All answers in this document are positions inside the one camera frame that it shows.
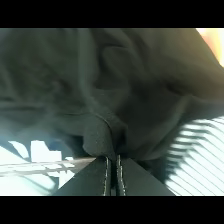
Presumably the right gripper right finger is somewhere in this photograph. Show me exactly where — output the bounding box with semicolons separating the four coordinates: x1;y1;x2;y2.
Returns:
116;154;177;197

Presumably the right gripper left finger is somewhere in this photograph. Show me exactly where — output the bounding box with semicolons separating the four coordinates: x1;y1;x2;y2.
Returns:
52;155;117;197

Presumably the black garment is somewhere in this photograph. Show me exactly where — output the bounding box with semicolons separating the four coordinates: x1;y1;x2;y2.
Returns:
0;28;224;185

